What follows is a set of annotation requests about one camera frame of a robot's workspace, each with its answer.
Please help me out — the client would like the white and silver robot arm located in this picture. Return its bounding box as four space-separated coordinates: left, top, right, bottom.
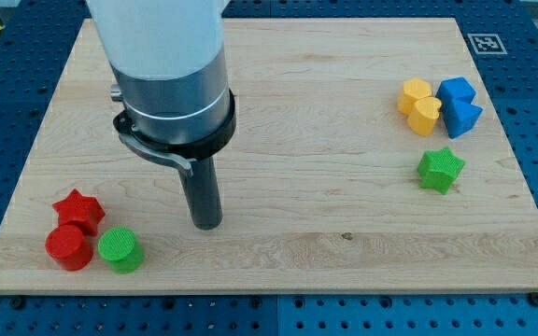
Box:
87 0 234 176

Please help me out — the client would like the wooden board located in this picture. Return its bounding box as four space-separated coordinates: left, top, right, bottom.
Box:
0 18 538 296

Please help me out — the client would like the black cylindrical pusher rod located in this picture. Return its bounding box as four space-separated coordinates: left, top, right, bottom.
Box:
179 157 223 231

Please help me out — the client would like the yellow hexagon block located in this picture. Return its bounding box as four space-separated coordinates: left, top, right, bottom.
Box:
397 77 432 115

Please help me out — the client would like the yellow heart block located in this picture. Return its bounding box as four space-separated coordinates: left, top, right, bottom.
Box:
407 97 442 137

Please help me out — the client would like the green star block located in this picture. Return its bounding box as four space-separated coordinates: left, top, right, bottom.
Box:
417 147 466 194

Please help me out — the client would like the green cylinder block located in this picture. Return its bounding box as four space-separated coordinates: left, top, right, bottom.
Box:
97 227 144 274

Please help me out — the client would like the red star block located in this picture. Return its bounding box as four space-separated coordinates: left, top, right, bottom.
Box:
52 189 106 236

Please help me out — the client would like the blue triangle block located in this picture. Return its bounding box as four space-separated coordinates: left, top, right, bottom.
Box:
443 99 483 139

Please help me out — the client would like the blue cube block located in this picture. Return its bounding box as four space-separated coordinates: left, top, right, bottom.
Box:
436 77 476 105

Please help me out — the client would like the red cylinder block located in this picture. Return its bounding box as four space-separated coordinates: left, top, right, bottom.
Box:
45 225 93 271

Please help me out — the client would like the white fiducial marker tag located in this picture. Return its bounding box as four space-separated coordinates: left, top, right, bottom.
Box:
468 33 507 55

